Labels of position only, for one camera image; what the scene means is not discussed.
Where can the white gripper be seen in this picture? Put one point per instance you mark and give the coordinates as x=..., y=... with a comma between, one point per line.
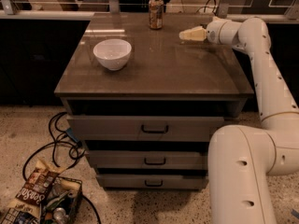
x=212, y=32

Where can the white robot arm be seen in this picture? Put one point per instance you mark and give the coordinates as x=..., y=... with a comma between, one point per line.
x=240, y=158

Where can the white ceramic bowl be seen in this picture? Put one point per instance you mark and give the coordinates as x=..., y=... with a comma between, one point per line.
x=113, y=54

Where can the orange soda can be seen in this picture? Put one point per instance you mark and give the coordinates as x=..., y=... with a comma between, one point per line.
x=156, y=11

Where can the grey three-drawer cabinet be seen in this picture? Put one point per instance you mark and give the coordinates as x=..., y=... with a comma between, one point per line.
x=164, y=77

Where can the top grey drawer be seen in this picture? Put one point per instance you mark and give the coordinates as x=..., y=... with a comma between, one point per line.
x=146, y=128

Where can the grey drawer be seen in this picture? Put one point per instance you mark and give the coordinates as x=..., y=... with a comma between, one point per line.
x=146, y=128
x=117, y=181
x=172, y=160

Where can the middle grey drawer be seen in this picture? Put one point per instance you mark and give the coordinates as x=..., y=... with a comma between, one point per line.
x=172, y=160

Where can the bottom grey drawer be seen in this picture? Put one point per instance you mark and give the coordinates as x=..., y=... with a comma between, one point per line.
x=117, y=181

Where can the brown snack chip bag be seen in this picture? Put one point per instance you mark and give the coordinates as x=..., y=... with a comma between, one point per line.
x=36, y=188

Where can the silver can in basket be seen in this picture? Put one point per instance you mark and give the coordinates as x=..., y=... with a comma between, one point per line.
x=60, y=215

